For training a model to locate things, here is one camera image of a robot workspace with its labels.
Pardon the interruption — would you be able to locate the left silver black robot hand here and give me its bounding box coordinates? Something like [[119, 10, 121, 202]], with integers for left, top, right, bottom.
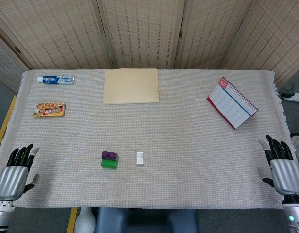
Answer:
[[0, 143, 40, 201]]

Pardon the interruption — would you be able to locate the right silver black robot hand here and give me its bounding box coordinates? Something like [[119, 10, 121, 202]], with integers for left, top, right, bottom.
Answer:
[[257, 135, 299, 196]]

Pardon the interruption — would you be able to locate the green toy block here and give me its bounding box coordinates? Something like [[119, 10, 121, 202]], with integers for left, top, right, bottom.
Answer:
[[100, 159, 119, 170]]

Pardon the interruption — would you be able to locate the purple toy block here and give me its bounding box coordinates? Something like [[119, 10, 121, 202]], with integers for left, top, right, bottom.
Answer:
[[101, 151, 120, 161]]

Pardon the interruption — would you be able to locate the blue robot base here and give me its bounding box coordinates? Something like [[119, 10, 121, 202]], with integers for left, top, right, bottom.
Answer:
[[95, 207, 200, 233]]

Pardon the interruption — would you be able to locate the white power strip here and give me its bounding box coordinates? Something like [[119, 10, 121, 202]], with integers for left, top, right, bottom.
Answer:
[[284, 93, 299, 104]]

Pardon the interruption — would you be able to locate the orange snack box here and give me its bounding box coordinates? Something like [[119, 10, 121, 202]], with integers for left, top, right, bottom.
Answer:
[[33, 101, 67, 119]]

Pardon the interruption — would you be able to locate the white rounded robot cover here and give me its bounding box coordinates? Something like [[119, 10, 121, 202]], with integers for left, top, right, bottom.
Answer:
[[74, 206, 96, 233]]

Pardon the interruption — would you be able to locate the red white desk calendar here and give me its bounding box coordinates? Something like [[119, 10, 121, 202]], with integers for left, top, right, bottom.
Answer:
[[206, 77, 259, 130]]

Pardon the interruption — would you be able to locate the blue white toothpaste tube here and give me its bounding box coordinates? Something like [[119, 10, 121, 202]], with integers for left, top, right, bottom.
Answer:
[[37, 75, 76, 85]]

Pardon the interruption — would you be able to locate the woven folding screen panel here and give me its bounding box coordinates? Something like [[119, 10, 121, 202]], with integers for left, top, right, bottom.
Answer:
[[173, 0, 262, 71], [0, 31, 31, 95], [222, 0, 299, 88], [0, 0, 114, 70], [97, 0, 191, 70]]

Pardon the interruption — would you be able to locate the beige woven tablecloth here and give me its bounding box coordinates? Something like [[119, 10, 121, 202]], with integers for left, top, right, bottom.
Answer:
[[0, 69, 292, 210]]

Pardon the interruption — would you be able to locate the kraft paper notebook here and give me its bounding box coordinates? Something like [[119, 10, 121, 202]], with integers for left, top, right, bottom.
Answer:
[[102, 68, 160, 105]]

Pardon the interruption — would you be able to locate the black plug with cable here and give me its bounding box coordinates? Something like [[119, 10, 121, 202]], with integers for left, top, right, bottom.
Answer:
[[278, 82, 296, 95]]

